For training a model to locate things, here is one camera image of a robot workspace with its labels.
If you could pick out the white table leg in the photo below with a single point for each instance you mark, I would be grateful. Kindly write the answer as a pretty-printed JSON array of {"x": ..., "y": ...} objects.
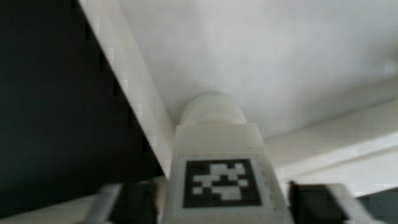
[{"x": 224, "y": 190}]

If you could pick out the white square table top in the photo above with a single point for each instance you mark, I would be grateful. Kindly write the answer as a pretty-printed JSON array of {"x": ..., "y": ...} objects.
[{"x": 297, "y": 55}]

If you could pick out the white L-shaped obstacle fence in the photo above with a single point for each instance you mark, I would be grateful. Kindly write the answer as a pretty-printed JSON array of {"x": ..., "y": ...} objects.
[{"x": 367, "y": 173}]

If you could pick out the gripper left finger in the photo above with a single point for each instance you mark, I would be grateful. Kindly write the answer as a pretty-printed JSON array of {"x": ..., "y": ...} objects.
[{"x": 125, "y": 204}]

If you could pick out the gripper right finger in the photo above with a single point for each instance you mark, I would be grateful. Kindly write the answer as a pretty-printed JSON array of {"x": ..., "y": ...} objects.
[{"x": 324, "y": 205}]

